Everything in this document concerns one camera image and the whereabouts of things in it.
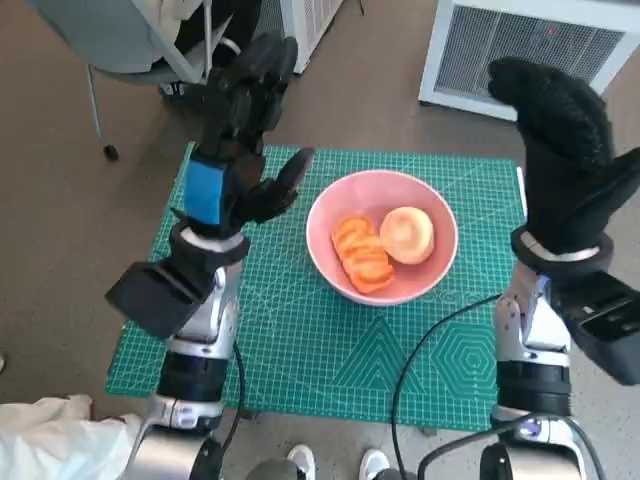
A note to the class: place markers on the green cutting mat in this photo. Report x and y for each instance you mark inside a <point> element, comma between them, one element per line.
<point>300,350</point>

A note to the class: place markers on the person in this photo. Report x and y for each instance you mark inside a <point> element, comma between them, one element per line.
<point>235,20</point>

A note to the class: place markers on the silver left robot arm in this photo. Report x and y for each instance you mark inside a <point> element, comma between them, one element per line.
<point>200,325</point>

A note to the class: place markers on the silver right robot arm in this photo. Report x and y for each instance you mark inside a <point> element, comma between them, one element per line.
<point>530,380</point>

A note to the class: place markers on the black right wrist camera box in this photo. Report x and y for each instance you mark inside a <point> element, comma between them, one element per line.
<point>600,325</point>

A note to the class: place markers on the round toy bread bun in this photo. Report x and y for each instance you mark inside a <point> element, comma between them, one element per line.
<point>407,235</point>

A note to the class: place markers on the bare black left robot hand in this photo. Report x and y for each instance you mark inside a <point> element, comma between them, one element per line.
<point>235,125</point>

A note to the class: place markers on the long striped toy bread loaf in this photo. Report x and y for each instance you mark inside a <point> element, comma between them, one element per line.
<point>360,255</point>

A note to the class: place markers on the grey office chair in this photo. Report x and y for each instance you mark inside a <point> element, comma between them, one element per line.
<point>100,35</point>

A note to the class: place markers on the small black table clip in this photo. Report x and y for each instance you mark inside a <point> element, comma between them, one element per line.
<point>430,429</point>
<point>247,414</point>

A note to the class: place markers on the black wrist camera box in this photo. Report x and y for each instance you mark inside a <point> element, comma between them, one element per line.
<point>600,325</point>
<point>155,295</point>

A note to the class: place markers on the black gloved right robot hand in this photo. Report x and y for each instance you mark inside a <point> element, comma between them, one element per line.
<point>565,175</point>

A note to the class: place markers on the large white mesh enclosure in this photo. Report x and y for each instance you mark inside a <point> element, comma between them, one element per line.
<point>550,40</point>

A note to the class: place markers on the pink bowl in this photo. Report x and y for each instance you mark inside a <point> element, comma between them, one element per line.
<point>430,200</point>

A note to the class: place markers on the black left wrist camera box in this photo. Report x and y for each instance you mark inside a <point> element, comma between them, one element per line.
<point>155,295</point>

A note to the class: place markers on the white shoe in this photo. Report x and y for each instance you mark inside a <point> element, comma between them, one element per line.
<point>301,462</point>
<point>372,465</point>

